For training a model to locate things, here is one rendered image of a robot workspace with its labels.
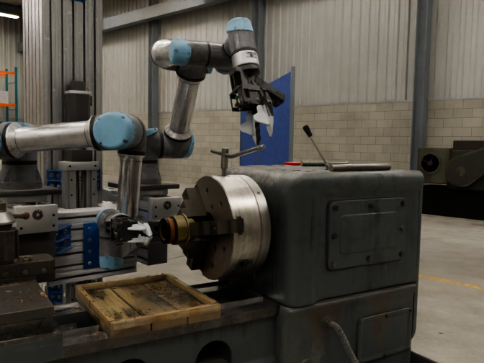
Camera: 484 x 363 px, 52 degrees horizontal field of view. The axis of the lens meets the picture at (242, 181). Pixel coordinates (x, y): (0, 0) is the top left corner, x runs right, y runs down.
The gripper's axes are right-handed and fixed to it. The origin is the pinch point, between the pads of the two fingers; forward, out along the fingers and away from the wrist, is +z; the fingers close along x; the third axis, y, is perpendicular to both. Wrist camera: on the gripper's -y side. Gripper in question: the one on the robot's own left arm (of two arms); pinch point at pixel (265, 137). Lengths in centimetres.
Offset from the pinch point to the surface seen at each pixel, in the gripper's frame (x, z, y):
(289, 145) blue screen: -376, -135, -313
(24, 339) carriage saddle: -10, 43, 63
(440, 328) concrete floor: -151, 89, -238
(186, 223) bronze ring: -21.6, 18.9, 17.2
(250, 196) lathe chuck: -10.9, 14.4, 1.1
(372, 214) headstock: -4.5, 23.2, -39.0
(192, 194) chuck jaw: -27.6, 9.1, 10.9
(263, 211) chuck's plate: -9.9, 19.0, -2.1
